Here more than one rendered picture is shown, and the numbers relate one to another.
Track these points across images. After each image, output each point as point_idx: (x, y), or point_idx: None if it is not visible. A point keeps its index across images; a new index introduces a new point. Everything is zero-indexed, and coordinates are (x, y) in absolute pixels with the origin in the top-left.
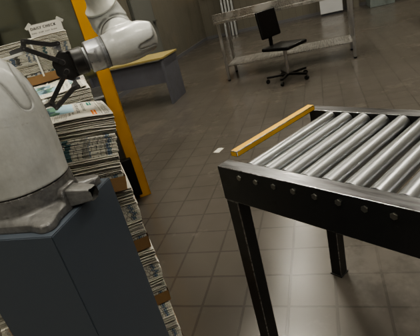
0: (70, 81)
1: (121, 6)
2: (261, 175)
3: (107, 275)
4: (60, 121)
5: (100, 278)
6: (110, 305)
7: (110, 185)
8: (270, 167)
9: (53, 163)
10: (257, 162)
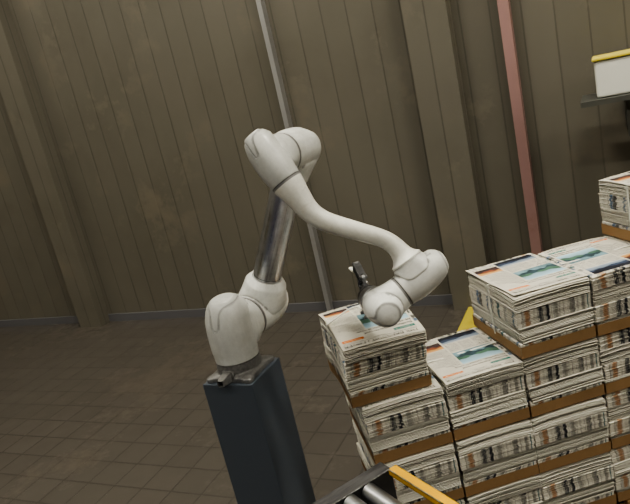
0: (601, 266)
1: (411, 269)
2: (330, 492)
3: (232, 423)
4: (334, 331)
5: (227, 421)
6: (230, 436)
7: (250, 389)
8: (345, 499)
9: (221, 358)
10: (367, 491)
